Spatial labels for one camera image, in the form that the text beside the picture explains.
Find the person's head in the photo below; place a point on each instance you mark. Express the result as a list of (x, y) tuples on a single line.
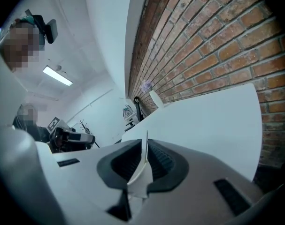
[(20, 46)]

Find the dark bare branch plant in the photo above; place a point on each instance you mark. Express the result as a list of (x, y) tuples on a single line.
[(84, 126)]

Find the black head camera mount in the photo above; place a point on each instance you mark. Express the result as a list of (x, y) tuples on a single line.
[(47, 29)]

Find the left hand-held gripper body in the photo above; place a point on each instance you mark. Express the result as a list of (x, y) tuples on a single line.
[(56, 131)]

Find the ceiling light panel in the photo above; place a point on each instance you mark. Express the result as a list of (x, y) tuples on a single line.
[(57, 75)]

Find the white table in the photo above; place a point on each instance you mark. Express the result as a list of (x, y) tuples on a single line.
[(203, 130)]

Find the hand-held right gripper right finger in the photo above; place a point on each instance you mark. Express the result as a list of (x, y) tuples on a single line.
[(191, 184)]

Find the purple flowers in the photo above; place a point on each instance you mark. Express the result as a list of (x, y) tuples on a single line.
[(147, 86)]

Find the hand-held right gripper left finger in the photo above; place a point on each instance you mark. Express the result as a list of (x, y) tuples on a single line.
[(86, 184)]

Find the white vase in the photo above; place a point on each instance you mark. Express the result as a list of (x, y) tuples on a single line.
[(156, 99)]

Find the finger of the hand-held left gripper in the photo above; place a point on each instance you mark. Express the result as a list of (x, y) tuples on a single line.
[(79, 133), (89, 140)]

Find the teal white device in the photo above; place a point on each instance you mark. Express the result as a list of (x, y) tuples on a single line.
[(127, 112)]

